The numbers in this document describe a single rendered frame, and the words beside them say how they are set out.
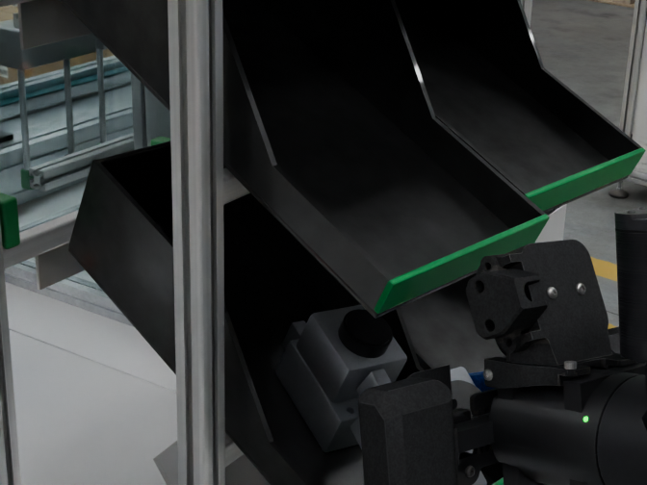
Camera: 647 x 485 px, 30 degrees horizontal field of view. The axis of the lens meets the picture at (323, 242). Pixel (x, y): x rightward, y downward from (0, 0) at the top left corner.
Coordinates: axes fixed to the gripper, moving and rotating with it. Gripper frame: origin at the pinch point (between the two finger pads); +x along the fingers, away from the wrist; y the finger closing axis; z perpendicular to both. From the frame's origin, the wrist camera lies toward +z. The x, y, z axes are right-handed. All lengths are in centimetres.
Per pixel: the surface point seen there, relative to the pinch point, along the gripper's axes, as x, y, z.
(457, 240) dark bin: 1.0, -2.4, 8.3
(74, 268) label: 29.0, 6.7, 6.8
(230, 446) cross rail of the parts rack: 11.7, 6.3, -2.8
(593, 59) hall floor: 415, -506, 45
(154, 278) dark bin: 15.4, 8.1, 7.0
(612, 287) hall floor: 211, -267, -43
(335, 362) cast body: 7.3, 1.7, 1.8
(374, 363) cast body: 6.2, -0.2, 1.5
